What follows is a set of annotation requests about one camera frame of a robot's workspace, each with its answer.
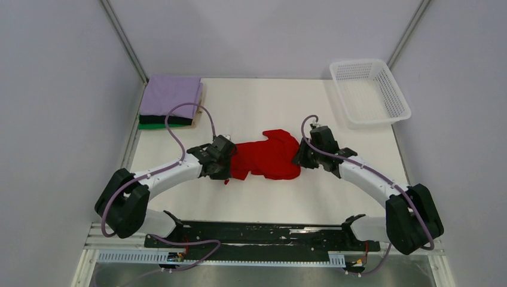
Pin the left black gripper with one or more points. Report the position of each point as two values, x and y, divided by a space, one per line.
226 174

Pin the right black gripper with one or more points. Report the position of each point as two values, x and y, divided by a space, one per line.
301 159

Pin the red t shirt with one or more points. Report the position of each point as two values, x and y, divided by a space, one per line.
270 158

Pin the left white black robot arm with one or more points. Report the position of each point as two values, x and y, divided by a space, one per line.
123 204

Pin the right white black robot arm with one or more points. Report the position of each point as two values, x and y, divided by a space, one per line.
410 221

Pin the wooden board under stack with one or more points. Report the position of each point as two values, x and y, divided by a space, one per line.
196 107

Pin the white plastic basket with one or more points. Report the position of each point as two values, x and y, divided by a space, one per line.
368 93

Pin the folded green t shirt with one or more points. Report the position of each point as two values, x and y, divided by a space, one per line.
158 126

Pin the folded black t shirt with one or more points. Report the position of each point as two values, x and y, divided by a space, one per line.
161 119

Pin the folded lilac t shirt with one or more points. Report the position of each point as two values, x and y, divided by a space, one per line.
164 92

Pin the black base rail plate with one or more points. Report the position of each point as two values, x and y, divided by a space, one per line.
268 241

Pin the white slotted cable duct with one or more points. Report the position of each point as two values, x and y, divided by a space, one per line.
168 257

